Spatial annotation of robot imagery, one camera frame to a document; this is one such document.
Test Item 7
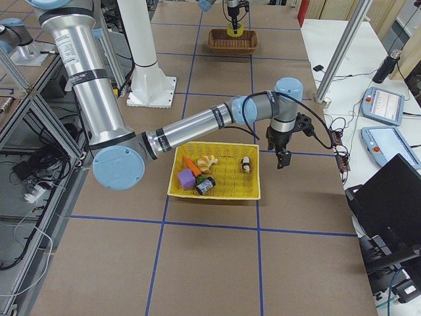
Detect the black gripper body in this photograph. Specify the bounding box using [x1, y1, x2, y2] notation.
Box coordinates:
[223, 0, 249, 22]
[266, 113, 314, 150]

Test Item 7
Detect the yellow tape roll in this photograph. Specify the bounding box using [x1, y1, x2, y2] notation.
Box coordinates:
[226, 22, 244, 38]

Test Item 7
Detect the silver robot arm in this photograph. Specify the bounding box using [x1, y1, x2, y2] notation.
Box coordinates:
[32, 1, 304, 191]
[1, 1, 103, 60]

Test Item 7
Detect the brown wicker basket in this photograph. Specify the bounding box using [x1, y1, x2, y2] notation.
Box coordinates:
[208, 28, 259, 55]

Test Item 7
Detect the yellow woven basket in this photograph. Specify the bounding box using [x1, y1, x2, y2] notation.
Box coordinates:
[167, 142, 260, 200]

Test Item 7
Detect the toy panda figure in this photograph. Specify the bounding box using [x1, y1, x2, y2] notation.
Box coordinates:
[241, 156, 251, 174]

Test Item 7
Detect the toy croissant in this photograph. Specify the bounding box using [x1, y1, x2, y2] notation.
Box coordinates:
[197, 155, 218, 174]

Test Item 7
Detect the small dark labelled jar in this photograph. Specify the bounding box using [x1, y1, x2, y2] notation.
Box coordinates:
[196, 177, 216, 196]

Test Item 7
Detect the small black desk device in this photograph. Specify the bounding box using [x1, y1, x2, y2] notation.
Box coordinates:
[312, 65, 324, 72]

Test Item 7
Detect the orange toy carrot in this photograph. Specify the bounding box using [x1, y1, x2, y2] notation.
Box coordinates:
[183, 156, 202, 177]

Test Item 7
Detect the purple foam cube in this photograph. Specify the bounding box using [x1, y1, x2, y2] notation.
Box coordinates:
[177, 169, 196, 190]

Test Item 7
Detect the near teach pendant tablet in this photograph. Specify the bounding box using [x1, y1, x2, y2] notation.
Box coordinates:
[360, 126, 420, 170]

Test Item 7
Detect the teach pendant tablet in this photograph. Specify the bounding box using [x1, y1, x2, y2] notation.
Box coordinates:
[360, 86, 405, 126]
[360, 126, 420, 170]

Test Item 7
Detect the far teach pendant tablet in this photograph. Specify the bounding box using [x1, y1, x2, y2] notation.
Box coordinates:
[360, 86, 405, 126]

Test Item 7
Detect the black water bottle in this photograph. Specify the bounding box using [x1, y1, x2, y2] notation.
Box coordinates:
[372, 49, 402, 84]

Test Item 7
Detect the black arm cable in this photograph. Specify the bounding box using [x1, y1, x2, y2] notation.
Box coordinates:
[223, 92, 336, 149]

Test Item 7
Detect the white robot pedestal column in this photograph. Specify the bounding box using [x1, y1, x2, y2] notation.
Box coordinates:
[118, 0, 177, 109]

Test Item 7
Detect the aluminium frame post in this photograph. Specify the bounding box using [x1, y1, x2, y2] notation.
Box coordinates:
[314, 0, 372, 103]

